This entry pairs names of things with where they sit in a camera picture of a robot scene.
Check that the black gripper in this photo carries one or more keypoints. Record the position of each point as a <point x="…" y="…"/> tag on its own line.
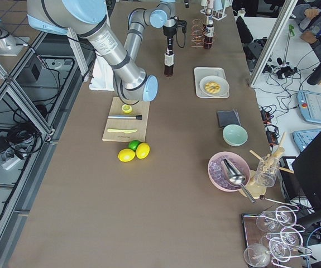
<point x="169" y="33"/>

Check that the tea bottle white cap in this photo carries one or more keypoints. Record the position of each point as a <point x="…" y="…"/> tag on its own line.
<point x="168" y="64"/>

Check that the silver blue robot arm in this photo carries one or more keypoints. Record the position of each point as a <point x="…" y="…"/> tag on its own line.
<point x="89" y="21"/>

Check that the white serving tray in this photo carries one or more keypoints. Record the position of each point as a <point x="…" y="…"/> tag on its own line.
<point x="204" y="75"/>

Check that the tea bottle in rack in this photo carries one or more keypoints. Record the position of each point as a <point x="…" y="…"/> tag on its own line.
<point x="208" y="35"/>
<point x="208" y="16"/>

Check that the wine glass rack tray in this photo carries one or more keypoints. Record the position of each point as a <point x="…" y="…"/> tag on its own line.
<point x="273" y="238"/>

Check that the white round plate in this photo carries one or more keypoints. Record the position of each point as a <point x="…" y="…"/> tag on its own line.
<point x="224" y="85"/>

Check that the half cut lemon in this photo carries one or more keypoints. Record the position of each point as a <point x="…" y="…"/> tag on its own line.
<point x="126" y="109"/>

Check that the steel muddler rod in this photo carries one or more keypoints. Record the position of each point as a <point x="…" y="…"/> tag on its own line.
<point x="136" y="117"/>

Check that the wooden cutting board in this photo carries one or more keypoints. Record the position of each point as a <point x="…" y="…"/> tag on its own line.
<point x="140" y="108"/>

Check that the grey folded cloth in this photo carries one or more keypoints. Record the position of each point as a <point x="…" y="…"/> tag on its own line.
<point x="226" y="118"/>

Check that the yellow plastic knife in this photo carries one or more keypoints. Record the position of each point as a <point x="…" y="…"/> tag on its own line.
<point x="126" y="131"/>

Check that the green lime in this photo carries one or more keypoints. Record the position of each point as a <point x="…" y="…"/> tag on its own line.
<point x="133" y="145"/>

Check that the yellow lemon near board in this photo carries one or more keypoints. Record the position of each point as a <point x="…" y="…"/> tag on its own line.
<point x="143" y="150"/>

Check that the mint green bowl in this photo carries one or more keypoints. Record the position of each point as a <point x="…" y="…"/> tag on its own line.
<point x="235" y="135"/>

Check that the yellow lemon outer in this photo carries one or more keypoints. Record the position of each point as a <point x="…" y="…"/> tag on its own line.
<point x="126" y="155"/>

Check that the long metal rod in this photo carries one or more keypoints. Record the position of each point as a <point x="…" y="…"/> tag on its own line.
<point x="290" y="34"/>

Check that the pink bowl with ice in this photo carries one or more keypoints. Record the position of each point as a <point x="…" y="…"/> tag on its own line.
<point x="216" y="174"/>

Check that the metal ice scoop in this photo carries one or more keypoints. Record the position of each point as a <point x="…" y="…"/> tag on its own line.
<point x="236" y="177"/>

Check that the black thermos bottle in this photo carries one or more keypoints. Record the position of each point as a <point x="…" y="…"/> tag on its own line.
<point x="320" y="69"/>

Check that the person at desk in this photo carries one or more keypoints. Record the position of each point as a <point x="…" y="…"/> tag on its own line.
<point x="312" y="32"/>

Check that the blue teach pendant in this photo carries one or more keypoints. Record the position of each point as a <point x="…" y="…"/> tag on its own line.
<point x="310" y="105"/>
<point x="303" y="138"/>

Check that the clear glass mug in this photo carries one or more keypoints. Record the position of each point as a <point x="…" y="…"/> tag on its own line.
<point x="266" y="172"/>

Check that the copper wire bottle rack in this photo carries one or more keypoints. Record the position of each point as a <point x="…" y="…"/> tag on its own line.
<point x="197" y="34"/>

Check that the glazed ring donut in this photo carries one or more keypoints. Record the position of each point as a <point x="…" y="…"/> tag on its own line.
<point x="212" y="87"/>

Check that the white wire cup rack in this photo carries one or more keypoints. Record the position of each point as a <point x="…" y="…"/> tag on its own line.
<point x="218" y="8"/>

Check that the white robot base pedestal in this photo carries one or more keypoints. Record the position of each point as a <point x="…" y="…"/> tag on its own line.
<point x="102" y="76"/>

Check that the aluminium frame post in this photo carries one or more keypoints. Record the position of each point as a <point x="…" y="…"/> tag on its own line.
<point x="273" y="38"/>

